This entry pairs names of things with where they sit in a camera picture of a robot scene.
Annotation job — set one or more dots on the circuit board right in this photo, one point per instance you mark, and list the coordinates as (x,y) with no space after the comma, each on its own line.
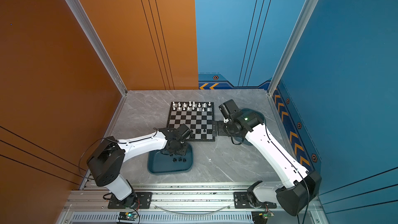
(262,217)

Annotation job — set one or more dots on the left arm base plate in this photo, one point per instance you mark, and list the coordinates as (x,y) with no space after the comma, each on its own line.
(140,200)

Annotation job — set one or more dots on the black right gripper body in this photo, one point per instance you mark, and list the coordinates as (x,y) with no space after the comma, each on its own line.
(225,129)

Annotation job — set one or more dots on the green circuit board left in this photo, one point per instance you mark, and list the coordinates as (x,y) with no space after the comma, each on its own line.
(128,218)

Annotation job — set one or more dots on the teal tray with black pieces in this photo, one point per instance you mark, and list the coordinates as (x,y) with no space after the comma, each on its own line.
(161,162)

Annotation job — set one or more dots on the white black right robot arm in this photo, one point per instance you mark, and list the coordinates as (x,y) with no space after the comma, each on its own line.
(298,184)

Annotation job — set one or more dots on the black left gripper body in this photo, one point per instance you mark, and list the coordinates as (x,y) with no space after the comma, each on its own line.
(182,149)

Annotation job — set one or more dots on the teal tray with white pieces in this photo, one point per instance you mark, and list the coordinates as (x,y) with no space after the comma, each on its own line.
(247,110)

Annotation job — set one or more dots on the black white chessboard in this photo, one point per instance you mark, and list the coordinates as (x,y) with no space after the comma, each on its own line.
(197,116)

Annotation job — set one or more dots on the aluminium corner post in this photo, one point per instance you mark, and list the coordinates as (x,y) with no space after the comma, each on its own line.
(86,25)
(300,25)

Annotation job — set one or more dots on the right aluminium corner post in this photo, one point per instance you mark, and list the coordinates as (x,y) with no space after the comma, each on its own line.
(300,25)

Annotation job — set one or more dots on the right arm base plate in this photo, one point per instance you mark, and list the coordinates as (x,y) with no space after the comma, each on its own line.
(242,200)

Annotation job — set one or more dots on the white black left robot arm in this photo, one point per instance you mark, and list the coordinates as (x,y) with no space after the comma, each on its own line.
(107,159)

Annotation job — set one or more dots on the left aluminium corner post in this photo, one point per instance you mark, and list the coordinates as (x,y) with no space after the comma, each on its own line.
(86,25)

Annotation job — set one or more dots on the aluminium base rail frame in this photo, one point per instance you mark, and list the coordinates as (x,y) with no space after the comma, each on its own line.
(179,203)

